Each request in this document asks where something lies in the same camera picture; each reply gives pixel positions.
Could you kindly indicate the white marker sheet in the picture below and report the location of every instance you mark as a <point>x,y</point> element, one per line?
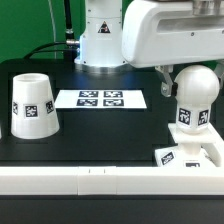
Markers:
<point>100,99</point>

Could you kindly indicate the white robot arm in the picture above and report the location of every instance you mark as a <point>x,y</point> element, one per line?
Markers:
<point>101,42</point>

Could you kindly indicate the white lamp base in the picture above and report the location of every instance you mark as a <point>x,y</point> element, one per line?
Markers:
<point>188,151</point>

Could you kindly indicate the white front fence rail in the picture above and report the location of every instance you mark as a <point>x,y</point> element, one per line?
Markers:
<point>110,181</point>

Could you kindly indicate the white right fence rail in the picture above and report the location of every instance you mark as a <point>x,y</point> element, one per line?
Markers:
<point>215,150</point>

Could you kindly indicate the black cable connector post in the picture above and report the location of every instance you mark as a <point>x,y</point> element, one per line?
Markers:
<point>69,34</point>

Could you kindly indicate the white lamp bulb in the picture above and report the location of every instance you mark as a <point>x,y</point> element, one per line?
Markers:
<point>198,88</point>

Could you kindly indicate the white lamp shade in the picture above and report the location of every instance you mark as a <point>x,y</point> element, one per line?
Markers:
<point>33,112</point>

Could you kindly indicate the white fence rail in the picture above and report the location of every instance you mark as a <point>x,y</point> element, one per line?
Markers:
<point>215,150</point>
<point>110,181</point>

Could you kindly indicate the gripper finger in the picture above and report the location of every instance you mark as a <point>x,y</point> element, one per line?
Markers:
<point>219,71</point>
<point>168,86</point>

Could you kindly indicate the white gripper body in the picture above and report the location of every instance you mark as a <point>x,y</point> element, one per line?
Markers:
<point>168,33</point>

